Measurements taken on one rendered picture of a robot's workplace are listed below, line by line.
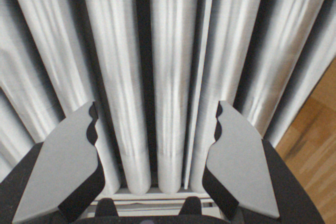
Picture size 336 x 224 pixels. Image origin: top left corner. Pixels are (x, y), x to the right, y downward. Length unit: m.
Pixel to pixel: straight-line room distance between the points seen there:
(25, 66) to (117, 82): 0.11
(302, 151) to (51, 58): 0.33
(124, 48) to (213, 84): 0.11
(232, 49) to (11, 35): 0.24
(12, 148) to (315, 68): 0.44
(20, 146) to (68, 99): 0.14
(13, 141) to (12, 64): 0.14
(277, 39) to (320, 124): 0.12
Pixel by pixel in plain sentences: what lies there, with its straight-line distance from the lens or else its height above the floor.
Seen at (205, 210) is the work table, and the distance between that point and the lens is 0.50.
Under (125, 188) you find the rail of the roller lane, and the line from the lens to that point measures 0.39.
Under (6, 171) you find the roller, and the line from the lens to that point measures 0.42.
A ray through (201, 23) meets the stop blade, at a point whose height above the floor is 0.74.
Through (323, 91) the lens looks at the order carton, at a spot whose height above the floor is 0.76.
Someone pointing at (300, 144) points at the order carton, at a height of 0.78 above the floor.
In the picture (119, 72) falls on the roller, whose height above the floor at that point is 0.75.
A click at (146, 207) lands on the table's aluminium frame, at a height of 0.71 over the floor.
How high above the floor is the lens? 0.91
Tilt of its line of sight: 60 degrees down
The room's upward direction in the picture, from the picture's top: 177 degrees clockwise
